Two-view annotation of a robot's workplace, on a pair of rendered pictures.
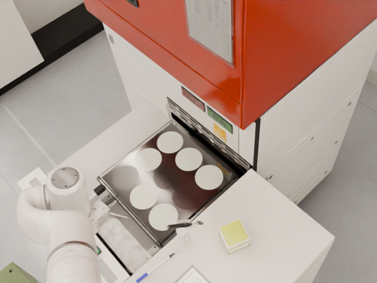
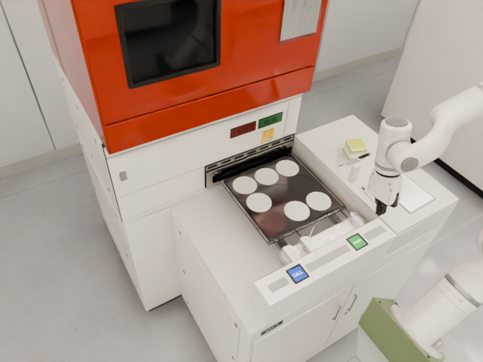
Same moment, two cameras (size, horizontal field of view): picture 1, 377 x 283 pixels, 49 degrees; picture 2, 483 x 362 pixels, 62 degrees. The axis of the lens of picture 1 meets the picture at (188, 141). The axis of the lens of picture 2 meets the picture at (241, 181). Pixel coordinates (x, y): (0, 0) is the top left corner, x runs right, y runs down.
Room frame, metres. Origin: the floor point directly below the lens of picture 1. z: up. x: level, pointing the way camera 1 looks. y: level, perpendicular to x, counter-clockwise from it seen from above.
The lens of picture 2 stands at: (0.92, 1.22, 2.10)
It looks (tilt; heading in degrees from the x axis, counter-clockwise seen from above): 46 degrees down; 270
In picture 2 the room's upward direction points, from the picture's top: 4 degrees clockwise
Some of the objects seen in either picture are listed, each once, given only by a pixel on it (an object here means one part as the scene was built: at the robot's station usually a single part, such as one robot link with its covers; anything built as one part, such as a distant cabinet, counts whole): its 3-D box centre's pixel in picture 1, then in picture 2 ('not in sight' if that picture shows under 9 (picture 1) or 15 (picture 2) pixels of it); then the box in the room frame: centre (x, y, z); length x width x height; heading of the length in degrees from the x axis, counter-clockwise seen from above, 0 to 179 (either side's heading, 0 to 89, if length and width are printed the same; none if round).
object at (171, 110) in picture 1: (206, 141); (251, 164); (0.89, -0.07, 0.89); 0.44 x 0.02 x 0.10; 34
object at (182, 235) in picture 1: (185, 229); (352, 166); (0.50, 0.05, 1.03); 0.06 x 0.04 x 0.13; 124
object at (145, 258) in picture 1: (141, 264); (359, 221); (0.46, 0.22, 0.89); 0.08 x 0.03 x 0.03; 124
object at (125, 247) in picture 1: (114, 233); (324, 243); (0.60, 0.31, 0.87); 0.36 x 0.08 x 0.03; 34
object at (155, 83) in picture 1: (174, 93); (213, 153); (1.04, 0.02, 1.02); 0.82 x 0.03 x 0.40; 34
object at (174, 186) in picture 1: (166, 177); (281, 193); (0.76, 0.10, 0.90); 0.34 x 0.34 x 0.01; 34
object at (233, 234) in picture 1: (234, 237); (354, 149); (0.46, -0.09, 1.00); 0.07 x 0.07 x 0.07; 14
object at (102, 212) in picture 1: (99, 215); (309, 246); (0.66, 0.35, 0.89); 0.08 x 0.03 x 0.03; 124
